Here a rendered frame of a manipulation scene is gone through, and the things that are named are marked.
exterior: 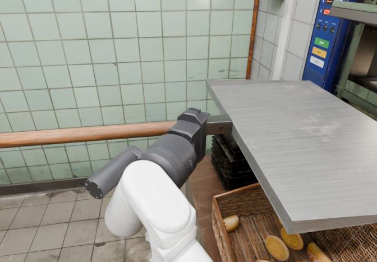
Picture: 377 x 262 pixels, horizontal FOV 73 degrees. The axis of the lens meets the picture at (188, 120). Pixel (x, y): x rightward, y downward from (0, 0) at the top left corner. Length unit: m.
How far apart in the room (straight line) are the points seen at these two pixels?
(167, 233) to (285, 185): 0.22
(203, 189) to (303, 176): 0.87
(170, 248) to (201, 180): 1.04
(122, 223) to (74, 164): 1.81
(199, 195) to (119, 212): 0.93
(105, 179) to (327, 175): 0.37
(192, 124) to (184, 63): 1.31
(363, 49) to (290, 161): 0.66
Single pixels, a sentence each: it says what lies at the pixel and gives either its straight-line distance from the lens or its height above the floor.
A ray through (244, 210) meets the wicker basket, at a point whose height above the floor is 0.63.
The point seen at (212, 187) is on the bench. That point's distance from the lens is 1.34.
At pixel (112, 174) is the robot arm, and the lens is 0.39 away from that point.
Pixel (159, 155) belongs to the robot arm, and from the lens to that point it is 0.40.
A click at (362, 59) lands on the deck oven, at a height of 1.25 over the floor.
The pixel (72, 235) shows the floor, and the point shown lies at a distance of 2.02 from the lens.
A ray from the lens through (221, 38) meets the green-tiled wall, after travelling 1.79.
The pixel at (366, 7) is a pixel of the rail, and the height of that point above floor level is 1.43.
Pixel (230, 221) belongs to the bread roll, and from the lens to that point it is 1.11.
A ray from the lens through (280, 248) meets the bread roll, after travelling 1.09.
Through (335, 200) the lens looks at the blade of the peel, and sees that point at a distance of 0.47.
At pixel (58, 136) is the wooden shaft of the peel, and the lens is 0.58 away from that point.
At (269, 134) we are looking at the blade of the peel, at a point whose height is 1.20.
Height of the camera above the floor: 1.50
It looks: 29 degrees down
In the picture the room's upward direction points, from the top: straight up
